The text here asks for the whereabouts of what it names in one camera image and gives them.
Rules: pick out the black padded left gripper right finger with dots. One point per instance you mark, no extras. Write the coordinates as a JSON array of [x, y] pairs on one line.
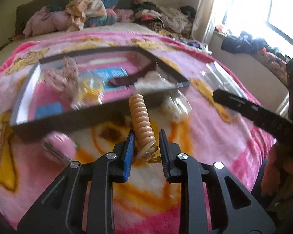
[[212, 200]]

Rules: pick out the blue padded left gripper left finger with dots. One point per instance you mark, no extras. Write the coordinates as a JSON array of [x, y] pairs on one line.
[[80, 198]]

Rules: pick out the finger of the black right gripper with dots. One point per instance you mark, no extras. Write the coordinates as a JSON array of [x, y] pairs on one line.
[[279, 127]]

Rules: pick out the pink fluffy hair clip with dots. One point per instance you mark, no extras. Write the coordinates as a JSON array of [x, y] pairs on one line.
[[59, 147]]

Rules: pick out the blue small box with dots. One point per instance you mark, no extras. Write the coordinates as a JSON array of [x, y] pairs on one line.
[[48, 110]]

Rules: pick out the white bead clips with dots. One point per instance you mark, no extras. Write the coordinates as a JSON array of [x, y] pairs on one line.
[[176, 107]]

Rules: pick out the yellow rings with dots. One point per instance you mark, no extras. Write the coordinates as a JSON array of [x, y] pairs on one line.
[[89, 91]]

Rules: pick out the pink dotted fabric bow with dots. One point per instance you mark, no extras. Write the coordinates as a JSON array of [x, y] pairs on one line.
[[64, 80]]

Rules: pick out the white cloud claw clip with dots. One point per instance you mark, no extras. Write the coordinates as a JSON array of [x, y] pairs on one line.
[[152, 81]]

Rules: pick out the dark red comb hair clip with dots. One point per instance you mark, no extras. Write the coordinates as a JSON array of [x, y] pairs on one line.
[[132, 78]]

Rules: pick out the person's right hand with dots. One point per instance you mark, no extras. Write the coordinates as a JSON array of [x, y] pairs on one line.
[[278, 173]]

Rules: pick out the dark clothes on windowsill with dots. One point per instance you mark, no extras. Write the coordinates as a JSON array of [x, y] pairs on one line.
[[246, 44]]

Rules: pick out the pink cartoon bear blanket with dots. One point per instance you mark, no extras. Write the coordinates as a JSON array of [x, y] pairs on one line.
[[146, 203]]

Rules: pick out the clear plastic packet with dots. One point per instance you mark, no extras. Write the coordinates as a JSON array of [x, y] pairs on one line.
[[218, 78]]

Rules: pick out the laundry basket with clothes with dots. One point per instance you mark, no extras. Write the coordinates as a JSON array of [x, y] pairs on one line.
[[194, 44]]

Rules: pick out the cream curtain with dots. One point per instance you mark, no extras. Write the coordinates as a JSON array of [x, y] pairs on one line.
[[203, 25]]

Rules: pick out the grey cardboard box tray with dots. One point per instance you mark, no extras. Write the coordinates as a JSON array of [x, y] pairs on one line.
[[96, 101]]

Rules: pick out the clothes pile on bed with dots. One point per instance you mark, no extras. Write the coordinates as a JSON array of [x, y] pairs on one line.
[[174, 21]]

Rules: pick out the beige bed sheet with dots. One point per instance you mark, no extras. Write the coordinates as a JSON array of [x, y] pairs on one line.
[[63, 32]]

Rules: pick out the pink pyjama pile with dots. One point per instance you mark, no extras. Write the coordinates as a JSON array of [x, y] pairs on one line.
[[46, 21]]

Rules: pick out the teal floral pillow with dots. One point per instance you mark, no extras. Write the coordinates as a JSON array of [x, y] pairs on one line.
[[106, 16]]

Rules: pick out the orange floral cloth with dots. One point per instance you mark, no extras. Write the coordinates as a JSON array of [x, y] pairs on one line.
[[79, 11]]

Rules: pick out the dark grey headboard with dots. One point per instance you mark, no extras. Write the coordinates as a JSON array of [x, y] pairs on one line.
[[25, 11]]

